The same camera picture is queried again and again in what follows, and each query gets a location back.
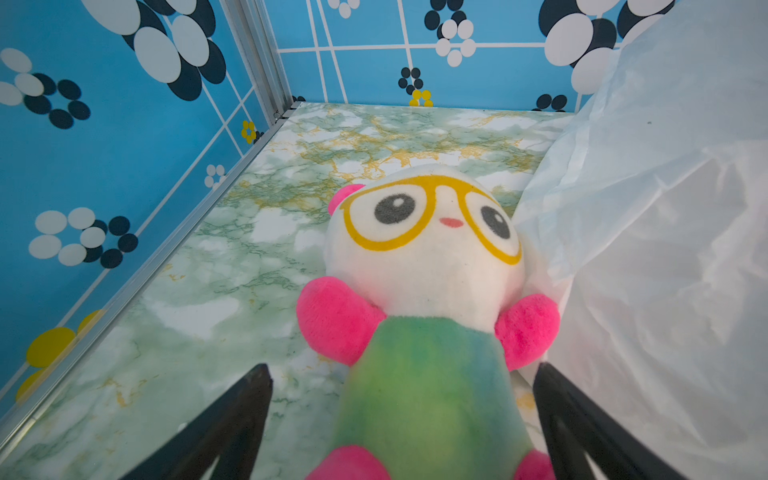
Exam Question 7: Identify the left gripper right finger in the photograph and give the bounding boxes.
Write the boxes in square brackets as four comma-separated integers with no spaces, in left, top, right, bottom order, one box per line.
[533,363,684,480]

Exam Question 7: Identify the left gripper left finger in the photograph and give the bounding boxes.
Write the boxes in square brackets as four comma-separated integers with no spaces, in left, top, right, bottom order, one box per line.
[124,364,273,479]

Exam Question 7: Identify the white translucent plastic bag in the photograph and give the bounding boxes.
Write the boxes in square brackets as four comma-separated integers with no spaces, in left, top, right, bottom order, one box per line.
[514,1,767,479]

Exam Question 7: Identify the pink panda plush toy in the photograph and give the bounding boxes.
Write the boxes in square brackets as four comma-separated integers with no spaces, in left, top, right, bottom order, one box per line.
[296,165,560,479]

